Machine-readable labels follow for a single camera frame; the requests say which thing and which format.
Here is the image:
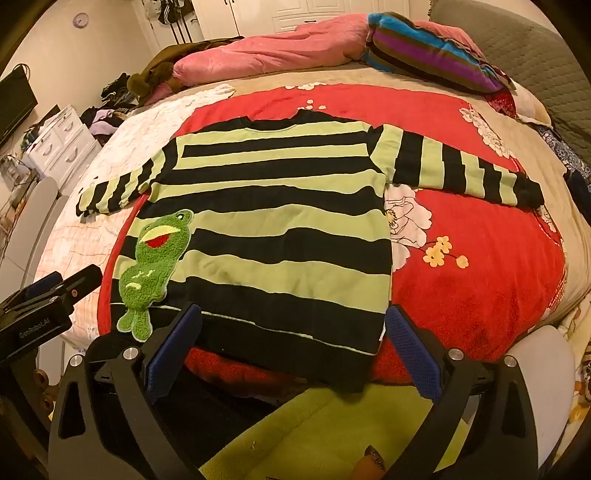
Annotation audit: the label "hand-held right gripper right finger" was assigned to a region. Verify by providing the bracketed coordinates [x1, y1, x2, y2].
[383, 305, 550, 480]

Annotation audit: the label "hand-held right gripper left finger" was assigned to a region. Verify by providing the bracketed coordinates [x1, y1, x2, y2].
[48, 302, 204, 480]

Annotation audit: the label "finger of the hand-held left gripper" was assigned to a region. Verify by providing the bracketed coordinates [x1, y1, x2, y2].
[0, 271, 63, 319]
[28, 264, 103, 315]

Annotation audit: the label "green black striped frog sweater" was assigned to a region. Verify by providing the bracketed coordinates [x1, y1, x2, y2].
[76, 111, 543, 393]

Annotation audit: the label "pile of mixed clothes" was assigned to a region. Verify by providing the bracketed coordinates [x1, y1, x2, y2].
[81, 71, 139, 134]

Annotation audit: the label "peach plaid quilt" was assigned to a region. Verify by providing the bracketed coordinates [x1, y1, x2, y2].
[34, 85, 234, 352]

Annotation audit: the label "white curved panel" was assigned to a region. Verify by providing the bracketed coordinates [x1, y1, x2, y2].
[0, 178, 58, 278]

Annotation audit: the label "white bed base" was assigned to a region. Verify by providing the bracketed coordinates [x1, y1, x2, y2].
[501, 325, 578, 467]

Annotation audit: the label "yellow-green fleece garment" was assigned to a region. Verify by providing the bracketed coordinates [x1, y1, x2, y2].
[198, 383, 444, 480]

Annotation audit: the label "white drawer cabinet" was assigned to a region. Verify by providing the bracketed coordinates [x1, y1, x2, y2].
[23, 104, 100, 178]

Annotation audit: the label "yellow floral bedsheet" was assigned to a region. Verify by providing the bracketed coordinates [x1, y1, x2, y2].
[556, 305, 591, 444]

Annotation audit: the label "black flat screen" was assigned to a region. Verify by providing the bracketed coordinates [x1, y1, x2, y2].
[0, 65, 38, 148]

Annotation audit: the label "brown plush coat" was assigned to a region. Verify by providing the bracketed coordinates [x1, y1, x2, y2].
[127, 37, 245, 107]

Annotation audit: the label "blue patterned cloth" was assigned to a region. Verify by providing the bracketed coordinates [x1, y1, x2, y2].
[538, 124, 591, 181]

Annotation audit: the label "dark hanging bags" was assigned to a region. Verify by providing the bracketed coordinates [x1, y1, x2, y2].
[157, 0, 192, 44]

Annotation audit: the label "pink comforter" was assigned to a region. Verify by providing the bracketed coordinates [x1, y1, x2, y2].
[173, 14, 485, 88]

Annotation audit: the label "multicolour striped fleece blanket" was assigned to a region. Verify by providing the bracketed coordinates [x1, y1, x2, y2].
[360, 11, 515, 95]

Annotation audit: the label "grey-green quilted headboard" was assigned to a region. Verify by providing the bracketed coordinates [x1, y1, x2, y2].
[429, 0, 591, 176]

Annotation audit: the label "white wardrobe doors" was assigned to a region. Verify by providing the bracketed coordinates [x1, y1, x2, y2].
[191, 0, 409, 40]

